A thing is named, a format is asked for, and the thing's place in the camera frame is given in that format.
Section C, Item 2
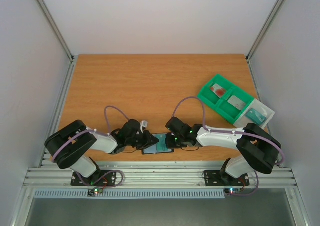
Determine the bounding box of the right controller board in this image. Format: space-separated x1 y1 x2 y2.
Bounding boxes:
224 187 243 196

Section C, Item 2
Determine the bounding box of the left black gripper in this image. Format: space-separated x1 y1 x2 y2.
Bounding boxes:
126 130 160 151

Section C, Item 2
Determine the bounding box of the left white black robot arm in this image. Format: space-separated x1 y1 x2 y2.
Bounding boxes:
44 119 160 186

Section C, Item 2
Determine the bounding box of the black leather card holder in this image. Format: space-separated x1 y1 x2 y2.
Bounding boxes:
142 133 174 155

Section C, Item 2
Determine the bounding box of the aluminium corner post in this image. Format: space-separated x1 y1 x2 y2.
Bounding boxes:
35 0 75 63
246 0 286 63

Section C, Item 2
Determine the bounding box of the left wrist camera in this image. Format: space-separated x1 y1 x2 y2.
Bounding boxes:
140 120 148 133

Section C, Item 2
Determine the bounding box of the left controller board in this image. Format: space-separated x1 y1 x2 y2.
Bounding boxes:
87 188 104 197

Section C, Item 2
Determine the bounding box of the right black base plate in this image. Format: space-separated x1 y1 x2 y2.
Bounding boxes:
201 170 250 187

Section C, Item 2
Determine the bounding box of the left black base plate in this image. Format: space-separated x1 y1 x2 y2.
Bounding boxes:
70 170 119 187

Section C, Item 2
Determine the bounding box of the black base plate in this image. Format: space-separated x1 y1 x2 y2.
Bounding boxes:
201 170 250 187
70 170 119 187

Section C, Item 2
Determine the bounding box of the teal card in bin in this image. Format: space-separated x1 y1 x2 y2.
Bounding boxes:
245 108 267 125

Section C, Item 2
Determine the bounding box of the clear plastic bin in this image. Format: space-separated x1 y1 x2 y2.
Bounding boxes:
233 99 275 130

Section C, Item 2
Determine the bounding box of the green plastic sorting tray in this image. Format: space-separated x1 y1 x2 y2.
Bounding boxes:
197 74 254 125

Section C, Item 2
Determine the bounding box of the grey card in tray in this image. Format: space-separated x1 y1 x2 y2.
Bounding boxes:
227 95 246 111

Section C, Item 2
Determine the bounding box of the red white card in tray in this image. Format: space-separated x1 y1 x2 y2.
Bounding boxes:
210 83 227 98

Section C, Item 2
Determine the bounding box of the right aluminium corner post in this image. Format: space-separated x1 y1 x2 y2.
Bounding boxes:
246 0 286 63

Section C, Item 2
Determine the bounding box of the grey slotted cable duct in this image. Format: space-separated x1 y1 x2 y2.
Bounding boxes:
33 188 225 200

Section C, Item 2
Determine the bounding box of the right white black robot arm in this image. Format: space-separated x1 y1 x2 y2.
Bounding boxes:
165 117 283 186

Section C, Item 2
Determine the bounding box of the left aluminium corner post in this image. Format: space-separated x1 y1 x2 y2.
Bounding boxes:
35 0 75 63

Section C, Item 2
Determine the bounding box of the controller board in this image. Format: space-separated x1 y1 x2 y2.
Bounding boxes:
224 187 243 196
87 188 104 197

